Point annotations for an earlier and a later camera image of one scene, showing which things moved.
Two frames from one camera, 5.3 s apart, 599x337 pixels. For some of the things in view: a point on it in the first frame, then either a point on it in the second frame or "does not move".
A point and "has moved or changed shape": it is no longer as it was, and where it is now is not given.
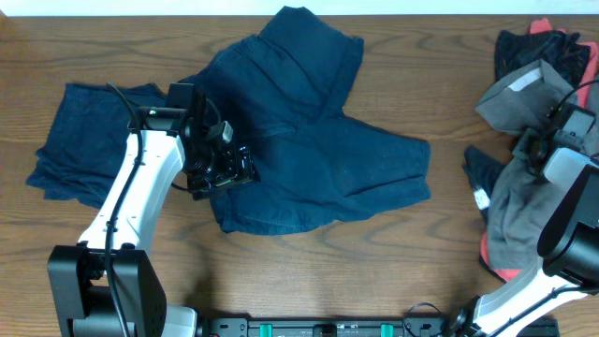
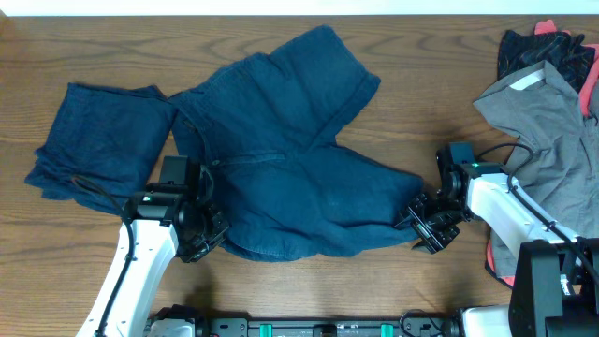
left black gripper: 233,174 → 194,252
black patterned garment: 515,51 does not move
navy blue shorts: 284,92 has moved or changed shape
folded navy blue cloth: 86,149 does not move
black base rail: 349,327 does not move
